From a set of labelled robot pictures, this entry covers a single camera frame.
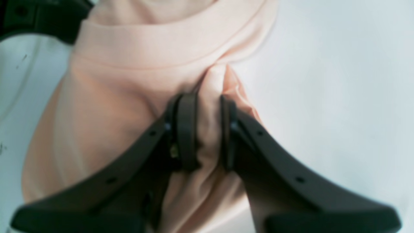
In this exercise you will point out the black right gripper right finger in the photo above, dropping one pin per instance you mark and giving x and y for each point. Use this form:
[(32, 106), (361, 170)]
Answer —
[(284, 195)]

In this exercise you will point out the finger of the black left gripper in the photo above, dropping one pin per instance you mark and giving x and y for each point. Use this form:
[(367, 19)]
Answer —
[(60, 19)]

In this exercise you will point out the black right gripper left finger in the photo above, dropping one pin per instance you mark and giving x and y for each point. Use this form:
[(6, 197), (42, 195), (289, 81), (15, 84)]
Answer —
[(126, 196)]

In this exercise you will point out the peach pink T-shirt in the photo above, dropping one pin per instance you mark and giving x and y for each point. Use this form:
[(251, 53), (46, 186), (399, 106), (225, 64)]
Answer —
[(130, 58)]

